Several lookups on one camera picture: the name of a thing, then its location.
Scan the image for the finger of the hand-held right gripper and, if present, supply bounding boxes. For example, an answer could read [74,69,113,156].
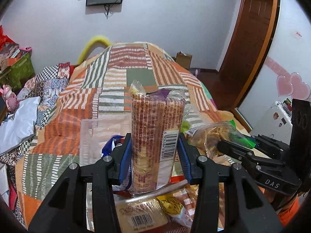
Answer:
[216,139,286,168]
[244,134,291,160]

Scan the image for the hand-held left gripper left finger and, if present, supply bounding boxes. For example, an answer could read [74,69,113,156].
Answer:
[28,133,133,233]

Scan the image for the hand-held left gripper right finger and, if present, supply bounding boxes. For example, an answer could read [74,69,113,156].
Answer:
[177,133,283,233]

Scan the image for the clear bag of fried snacks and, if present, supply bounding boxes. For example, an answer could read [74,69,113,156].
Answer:
[186,120,257,168]

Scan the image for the clear plastic container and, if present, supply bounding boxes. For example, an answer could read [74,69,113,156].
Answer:
[79,97,203,168]

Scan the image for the long brown biscuit packet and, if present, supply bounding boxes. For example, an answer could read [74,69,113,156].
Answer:
[128,80,191,196]

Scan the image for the blue white snack packet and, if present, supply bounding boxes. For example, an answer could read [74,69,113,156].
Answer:
[101,135,132,192]

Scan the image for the red triangular snack packet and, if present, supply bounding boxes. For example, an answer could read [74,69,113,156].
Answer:
[170,159,189,184]

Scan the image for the white suitcase with stickers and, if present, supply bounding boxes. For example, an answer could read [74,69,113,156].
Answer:
[250,99,294,142]

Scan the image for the orange clothing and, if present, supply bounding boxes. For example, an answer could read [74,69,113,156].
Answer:
[258,187,301,229]

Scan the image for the orange checked snack bag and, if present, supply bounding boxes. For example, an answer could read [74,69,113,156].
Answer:
[157,184,202,229]

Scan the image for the beige biscuit packet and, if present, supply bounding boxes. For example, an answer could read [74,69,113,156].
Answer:
[114,180,190,232]

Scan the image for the patchwork striped blanket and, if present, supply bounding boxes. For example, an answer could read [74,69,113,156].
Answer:
[15,41,246,233]

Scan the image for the brown cardboard box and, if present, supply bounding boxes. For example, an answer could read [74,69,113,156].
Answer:
[175,51,193,68]

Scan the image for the wooden door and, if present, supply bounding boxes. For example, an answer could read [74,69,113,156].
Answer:
[217,0,281,112]

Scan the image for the checkered patterned quilt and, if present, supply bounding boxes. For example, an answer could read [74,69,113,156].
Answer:
[0,62,71,165]

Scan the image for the white plastic bag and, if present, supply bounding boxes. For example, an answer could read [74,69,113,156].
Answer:
[0,96,42,155]

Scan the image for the yellow foam tube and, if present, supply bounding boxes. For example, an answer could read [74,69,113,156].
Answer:
[77,36,112,65]

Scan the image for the pink plush toy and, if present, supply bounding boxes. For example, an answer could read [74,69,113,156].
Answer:
[0,84,18,111]

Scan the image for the green storage box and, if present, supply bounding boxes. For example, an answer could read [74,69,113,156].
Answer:
[0,52,36,91]

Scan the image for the red plastic bag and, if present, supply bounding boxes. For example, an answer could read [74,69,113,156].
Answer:
[0,25,13,51]

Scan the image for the pink heart wall decal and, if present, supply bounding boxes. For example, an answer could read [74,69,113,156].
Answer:
[264,57,311,102]

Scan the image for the black monitor cable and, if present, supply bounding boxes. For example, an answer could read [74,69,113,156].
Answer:
[104,3,114,19]

